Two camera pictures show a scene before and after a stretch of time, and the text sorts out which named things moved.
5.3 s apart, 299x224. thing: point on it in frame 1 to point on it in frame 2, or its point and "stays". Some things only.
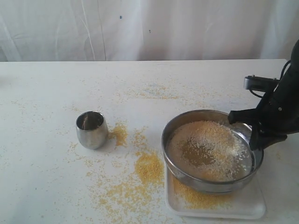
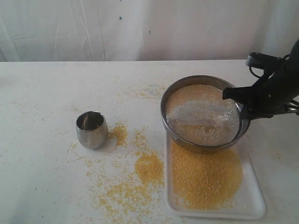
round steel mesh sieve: [201, 151] to [195, 118]
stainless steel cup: [91, 129] stays
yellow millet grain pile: [150, 167] stays
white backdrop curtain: [105, 30] stays
